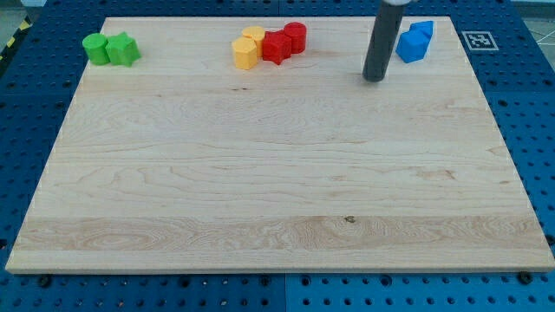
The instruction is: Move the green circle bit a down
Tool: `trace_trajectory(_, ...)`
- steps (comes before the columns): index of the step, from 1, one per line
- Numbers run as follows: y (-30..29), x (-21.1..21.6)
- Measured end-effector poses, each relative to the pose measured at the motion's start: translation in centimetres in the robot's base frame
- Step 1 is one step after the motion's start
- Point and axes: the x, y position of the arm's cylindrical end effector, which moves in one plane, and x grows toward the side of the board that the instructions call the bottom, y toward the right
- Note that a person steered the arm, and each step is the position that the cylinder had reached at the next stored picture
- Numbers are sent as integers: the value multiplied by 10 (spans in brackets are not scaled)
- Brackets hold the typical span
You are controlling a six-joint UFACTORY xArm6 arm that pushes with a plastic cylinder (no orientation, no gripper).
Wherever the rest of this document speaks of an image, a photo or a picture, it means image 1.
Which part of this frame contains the light wooden board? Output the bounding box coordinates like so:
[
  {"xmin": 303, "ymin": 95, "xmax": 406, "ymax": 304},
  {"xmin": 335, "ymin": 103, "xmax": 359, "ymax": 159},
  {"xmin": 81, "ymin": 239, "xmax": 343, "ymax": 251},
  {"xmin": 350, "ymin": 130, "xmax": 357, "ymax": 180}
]
[{"xmin": 6, "ymin": 16, "xmax": 554, "ymax": 274}]

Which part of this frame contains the yellow hexagon block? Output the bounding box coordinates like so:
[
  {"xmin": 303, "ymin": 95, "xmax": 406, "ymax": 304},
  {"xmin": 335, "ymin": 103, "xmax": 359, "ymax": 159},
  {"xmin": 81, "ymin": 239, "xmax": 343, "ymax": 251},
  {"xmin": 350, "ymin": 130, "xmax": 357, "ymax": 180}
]
[{"xmin": 232, "ymin": 37, "xmax": 258, "ymax": 70}]

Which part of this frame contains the green star block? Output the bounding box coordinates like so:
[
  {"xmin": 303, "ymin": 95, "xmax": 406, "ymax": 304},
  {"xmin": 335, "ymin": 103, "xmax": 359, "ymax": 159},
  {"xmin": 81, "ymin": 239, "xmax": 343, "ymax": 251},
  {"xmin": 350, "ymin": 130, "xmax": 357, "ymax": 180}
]
[{"xmin": 106, "ymin": 32, "xmax": 141, "ymax": 67}]

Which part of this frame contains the yellow cylinder block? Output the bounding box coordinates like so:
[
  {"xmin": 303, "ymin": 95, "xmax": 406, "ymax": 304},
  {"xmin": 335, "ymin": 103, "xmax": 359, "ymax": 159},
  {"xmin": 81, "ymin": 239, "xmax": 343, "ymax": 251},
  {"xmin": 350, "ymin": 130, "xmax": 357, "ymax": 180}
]
[{"xmin": 241, "ymin": 26, "xmax": 265, "ymax": 57}]

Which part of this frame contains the white fiducial marker tag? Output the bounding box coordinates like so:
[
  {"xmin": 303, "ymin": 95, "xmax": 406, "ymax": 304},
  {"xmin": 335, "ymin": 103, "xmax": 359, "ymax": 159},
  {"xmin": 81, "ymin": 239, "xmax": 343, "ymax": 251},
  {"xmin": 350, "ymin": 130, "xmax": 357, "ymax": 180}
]
[{"xmin": 461, "ymin": 30, "xmax": 499, "ymax": 51}]

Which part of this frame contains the blue cube block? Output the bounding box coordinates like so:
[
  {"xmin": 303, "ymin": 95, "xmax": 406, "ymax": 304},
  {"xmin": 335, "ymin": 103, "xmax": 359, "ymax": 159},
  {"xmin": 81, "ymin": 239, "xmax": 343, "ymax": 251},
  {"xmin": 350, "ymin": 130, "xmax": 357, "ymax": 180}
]
[{"xmin": 409, "ymin": 20, "xmax": 434, "ymax": 39}]

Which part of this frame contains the red star block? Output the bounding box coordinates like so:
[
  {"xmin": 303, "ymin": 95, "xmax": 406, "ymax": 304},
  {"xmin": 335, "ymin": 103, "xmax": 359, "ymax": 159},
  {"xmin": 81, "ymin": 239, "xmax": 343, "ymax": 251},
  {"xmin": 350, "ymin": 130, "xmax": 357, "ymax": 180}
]
[{"xmin": 262, "ymin": 30, "xmax": 292, "ymax": 65}]

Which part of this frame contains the blue pentagon block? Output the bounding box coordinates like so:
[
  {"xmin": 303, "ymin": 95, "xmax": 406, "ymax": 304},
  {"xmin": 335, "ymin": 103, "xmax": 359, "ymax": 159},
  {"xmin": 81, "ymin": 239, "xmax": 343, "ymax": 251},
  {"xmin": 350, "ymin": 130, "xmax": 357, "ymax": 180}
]
[{"xmin": 395, "ymin": 30, "xmax": 430, "ymax": 63}]

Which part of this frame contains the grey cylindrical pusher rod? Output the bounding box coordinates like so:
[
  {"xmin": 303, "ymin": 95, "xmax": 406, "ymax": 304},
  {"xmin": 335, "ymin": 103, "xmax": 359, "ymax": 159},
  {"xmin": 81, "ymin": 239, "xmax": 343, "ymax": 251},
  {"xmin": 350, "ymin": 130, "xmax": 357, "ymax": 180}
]
[{"xmin": 362, "ymin": 0, "xmax": 410, "ymax": 82}]

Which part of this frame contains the green cylinder block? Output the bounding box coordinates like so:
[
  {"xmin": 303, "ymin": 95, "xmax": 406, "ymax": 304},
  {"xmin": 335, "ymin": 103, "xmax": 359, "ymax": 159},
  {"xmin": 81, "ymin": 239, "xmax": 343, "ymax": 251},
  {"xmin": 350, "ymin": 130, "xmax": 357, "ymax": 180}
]
[{"xmin": 82, "ymin": 33, "xmax": 110, "ymax": 65}]

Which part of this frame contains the red cylinder block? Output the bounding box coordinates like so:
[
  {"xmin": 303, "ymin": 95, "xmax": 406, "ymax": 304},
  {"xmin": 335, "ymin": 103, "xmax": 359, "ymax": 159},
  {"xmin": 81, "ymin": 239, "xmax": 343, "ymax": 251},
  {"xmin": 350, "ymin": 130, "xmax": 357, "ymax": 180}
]
[{"xmin": 284, "ymin": 22, "xmax": 307, "ymax": 54}]

